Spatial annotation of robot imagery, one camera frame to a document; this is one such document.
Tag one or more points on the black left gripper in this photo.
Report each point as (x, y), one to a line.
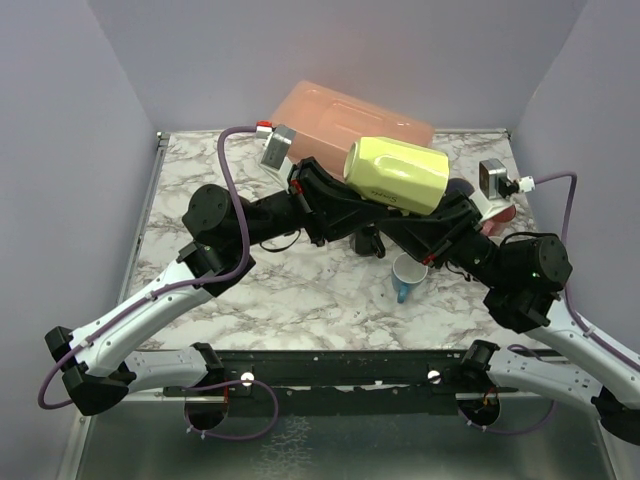
(314, 190)

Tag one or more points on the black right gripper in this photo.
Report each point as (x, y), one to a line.
(431, 240)

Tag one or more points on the iridescent beige mug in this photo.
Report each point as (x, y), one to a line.
(459, 185)

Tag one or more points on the black mug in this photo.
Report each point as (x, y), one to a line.
(366, 242)

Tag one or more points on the blue mug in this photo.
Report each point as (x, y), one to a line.
(406, 275)

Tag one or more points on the pink ghost pattern mug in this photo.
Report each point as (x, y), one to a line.
(496, 225)

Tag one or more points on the green faceted mug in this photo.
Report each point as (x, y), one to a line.
(398, 174)

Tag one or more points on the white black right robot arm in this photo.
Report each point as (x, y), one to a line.
(526, 281)

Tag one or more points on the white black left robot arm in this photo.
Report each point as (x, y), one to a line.
(100, 362)

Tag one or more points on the translucent pink plastic toolbox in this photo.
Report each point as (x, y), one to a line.
(328, 122)

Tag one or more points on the aluminium table frame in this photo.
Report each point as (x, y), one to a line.
(389, 188)

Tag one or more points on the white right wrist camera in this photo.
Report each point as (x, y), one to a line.
(496, 189)

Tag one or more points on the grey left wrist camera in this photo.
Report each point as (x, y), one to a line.
(278, 140)

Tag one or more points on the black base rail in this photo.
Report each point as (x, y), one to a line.
(338, 383)

